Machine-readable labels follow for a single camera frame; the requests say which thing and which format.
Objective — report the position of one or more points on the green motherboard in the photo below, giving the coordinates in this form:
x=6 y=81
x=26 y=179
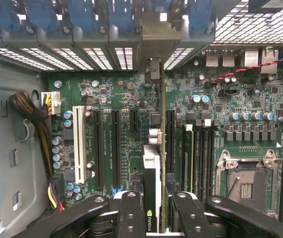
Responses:
x=111 y=99

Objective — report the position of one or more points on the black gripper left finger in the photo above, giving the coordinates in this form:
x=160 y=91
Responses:
x=131 y=218

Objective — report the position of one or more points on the short black expansion slot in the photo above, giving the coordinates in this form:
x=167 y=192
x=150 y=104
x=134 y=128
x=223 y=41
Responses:
x=134 y=121

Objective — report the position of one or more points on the blue slot latch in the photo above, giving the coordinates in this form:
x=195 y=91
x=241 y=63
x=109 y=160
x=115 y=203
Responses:
x=39 y=12
x=0 y=12
x=82 y=12
x=199 y=12
x=121 y=12

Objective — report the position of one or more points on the white expansion slot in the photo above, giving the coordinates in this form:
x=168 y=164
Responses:
x=79 y=143

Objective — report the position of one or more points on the black open PC case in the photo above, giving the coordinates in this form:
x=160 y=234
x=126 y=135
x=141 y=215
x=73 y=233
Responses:
x=7 y=148

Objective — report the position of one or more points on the CPU socket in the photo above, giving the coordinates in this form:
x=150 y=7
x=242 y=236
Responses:
x=253 y=183

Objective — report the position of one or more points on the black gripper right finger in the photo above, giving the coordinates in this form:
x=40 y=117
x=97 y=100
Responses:
x=193 y=223

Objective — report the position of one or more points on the perforated metal slot cover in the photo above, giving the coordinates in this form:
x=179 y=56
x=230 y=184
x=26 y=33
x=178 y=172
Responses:
x=73 y=59
x=44 y=59
x=20 y=59
x=178 y=59
x=99 y=59
x=124 y=59

